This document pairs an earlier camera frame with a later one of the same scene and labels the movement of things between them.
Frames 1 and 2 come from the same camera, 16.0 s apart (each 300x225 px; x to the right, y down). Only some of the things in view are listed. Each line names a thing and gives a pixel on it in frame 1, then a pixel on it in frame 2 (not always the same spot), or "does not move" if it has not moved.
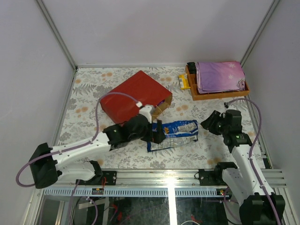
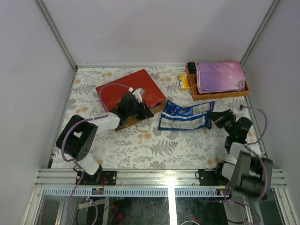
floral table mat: x=81 y=121 does not move
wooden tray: x=198 y=96 does not move
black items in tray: x=191 y=67 does not move
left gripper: x=154 y=132 to x=141 y=110
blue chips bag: x=176 y=132 to x=175 y=116
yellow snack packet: x=183 y=81 does not move
